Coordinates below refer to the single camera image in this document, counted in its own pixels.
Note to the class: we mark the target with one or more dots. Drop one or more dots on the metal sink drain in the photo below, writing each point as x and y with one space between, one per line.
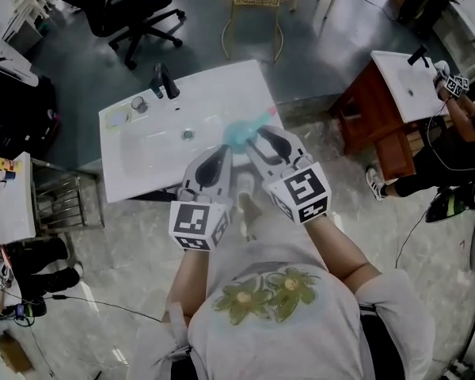
188 134

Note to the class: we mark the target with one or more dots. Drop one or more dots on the person's right forearm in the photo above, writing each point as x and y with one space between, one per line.
336 251

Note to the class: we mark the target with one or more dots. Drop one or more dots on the teal spray bottle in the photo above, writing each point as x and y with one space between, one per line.
237 133

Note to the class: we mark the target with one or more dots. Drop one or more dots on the metal sink stand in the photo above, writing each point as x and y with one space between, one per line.
67 200

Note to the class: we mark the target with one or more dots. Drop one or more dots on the brown wooden cabinet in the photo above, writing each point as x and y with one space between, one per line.
364 121

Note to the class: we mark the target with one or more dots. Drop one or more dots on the clear glass cup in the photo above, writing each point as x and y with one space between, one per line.
139 104

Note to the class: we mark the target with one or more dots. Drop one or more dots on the black cabinet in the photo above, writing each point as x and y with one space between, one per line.
16 125

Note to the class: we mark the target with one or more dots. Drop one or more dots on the black faucet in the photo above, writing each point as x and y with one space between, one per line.
166 81
417 55

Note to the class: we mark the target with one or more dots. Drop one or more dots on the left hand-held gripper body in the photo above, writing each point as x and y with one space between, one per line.
192 222

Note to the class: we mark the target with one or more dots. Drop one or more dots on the person's left forearm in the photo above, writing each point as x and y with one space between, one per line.
190 287

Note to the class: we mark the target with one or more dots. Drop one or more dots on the blue cup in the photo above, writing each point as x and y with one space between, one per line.
8 175

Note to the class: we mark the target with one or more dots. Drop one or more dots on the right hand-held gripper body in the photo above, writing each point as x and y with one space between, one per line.
305 190

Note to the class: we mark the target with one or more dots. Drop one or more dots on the person's white shoe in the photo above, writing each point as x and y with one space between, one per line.
246 182

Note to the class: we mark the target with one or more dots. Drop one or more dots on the yellow toy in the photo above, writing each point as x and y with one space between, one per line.
8 164

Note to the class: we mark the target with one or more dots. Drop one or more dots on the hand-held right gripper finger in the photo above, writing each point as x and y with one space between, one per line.
289 149
271 172

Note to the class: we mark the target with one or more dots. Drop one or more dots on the person's grey flower t-shirt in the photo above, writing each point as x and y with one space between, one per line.
273 343

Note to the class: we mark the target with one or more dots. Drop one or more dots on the white sink basin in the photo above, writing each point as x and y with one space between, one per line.
154 164
403 89
12 208

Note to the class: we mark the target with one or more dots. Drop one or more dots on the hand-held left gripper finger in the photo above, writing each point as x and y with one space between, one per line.
229 188
190 190

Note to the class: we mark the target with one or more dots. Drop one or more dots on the cardboard box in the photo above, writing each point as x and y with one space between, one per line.
10 350

